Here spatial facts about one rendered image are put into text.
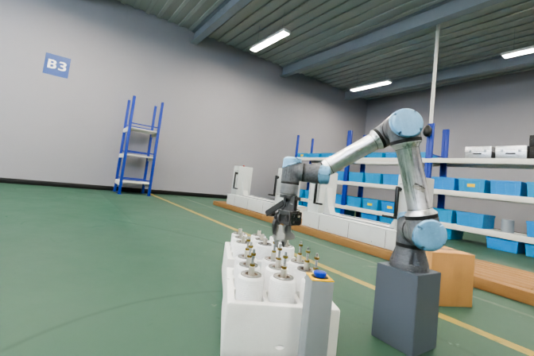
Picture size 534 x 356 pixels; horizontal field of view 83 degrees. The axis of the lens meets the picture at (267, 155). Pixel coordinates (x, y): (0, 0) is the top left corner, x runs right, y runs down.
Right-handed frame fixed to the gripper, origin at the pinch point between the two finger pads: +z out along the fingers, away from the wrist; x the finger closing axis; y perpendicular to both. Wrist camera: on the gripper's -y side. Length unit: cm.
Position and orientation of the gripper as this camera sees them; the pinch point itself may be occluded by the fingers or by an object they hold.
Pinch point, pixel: (279, 243)
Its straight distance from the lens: 127.3
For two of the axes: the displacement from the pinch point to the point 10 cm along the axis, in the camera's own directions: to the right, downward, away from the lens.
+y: 6.8, 0.2, -7.3
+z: -1.2, 9.9, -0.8
